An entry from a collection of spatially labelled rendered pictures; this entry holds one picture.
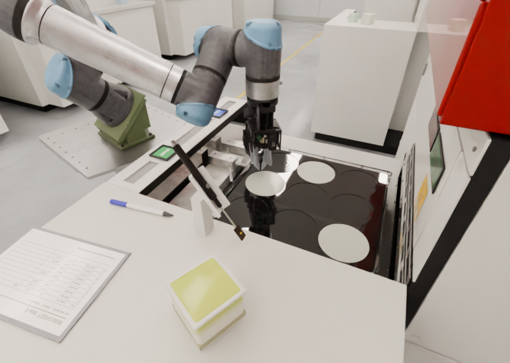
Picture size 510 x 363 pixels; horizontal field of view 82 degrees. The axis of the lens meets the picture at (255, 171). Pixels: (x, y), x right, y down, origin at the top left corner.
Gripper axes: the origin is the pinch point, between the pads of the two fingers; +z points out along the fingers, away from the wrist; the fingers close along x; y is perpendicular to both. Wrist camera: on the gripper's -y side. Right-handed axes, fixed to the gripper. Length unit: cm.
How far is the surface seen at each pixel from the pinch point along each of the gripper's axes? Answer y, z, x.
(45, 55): -262, 31, -156
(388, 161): -6.9, 9.2, 45.1
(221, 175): -1.1, 3.3, -10.6
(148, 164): 1.2, -4.3, -28.1
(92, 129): -49, 9, -57
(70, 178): -137, 91, -118
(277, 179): 6.0, 1.2, 3.5
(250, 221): 19.2, 1.4, -5.9
